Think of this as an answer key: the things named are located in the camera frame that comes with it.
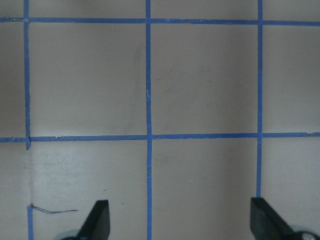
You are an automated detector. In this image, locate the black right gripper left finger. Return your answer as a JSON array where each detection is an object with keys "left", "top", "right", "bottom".
[{"left": 75, "top": 200, "right": 111, "bottom": 240}]

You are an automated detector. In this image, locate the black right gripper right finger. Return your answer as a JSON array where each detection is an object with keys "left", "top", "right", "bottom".
[{"left": 250, "top": 197, "right": 294, "bottom": 240}]

